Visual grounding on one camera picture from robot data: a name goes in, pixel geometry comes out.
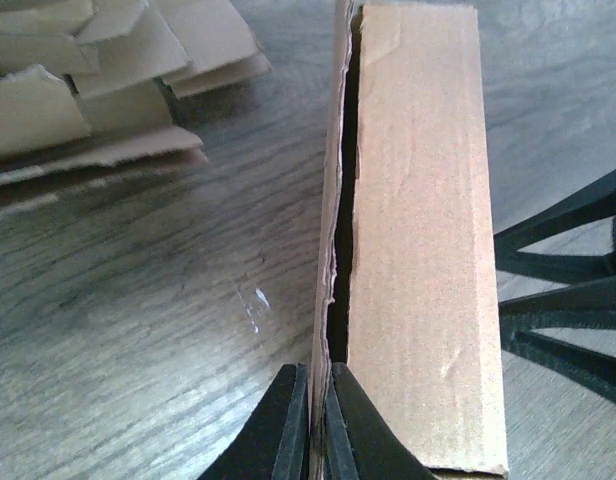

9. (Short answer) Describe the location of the stack of flat cardboard boxes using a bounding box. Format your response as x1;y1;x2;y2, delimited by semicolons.
0;1;270;188

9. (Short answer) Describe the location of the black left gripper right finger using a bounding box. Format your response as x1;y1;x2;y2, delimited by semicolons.
324;363;435;480

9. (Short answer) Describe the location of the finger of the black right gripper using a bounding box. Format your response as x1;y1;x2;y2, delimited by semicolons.
494;169;616;278
497;272;616;411

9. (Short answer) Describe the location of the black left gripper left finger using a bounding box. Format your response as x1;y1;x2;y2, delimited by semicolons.
202;364;309;480

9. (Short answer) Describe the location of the brown cardboard box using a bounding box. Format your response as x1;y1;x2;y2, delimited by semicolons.
309;1;508;479

